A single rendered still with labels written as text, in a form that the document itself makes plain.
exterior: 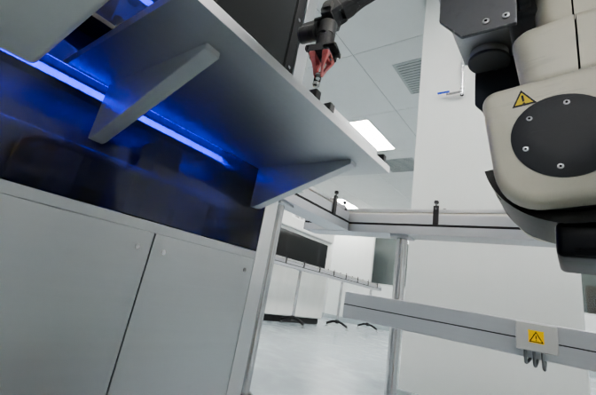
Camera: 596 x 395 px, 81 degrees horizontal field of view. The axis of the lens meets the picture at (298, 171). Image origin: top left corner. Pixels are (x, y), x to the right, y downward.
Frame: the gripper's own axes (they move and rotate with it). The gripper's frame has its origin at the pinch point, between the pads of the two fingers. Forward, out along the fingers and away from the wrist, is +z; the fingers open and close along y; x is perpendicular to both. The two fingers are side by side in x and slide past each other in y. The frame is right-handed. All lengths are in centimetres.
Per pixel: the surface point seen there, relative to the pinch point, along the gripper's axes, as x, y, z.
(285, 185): -5.6, 6.1, 35.0
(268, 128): 18.2, 1.6, 28.4
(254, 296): -19, 15, 67
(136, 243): 22, 26, 60
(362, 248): -871, 179, -80
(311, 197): -56, 18, 23
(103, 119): 41, 27, 38
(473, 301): -140, -52, 50
